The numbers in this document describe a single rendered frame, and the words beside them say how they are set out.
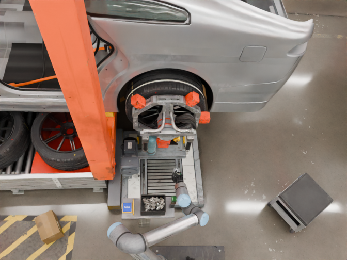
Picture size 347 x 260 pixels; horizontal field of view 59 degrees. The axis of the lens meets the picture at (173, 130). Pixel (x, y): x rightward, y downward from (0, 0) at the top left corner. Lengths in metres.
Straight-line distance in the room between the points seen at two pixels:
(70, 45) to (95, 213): 2.04
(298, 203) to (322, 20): 3.18
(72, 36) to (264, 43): 1.30
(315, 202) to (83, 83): 2.35
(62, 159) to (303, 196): 2.17
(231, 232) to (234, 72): 1.56
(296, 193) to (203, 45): 1.69
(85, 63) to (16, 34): 1.89
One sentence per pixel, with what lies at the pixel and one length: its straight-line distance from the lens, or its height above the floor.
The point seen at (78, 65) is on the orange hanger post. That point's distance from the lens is 1.47.
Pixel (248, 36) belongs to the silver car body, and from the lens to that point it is 2.14.
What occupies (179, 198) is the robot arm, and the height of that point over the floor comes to 0.89.
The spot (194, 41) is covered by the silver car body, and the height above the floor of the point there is 1.57.
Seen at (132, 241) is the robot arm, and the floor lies 1.07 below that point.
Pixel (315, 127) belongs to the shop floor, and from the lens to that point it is 4.02.
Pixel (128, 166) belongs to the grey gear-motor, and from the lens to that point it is 2.82.
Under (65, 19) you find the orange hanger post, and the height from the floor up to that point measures 2.16.
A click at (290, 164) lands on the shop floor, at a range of 3.63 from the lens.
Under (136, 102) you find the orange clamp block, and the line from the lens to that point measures 2.30.
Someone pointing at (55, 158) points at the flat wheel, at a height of 0.50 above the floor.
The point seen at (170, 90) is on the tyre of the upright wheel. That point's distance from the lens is 2.32.
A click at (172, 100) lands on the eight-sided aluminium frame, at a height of 1.12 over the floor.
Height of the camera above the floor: 2.98
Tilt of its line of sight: 59 degrees down
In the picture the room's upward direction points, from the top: 9 degrees clockwise
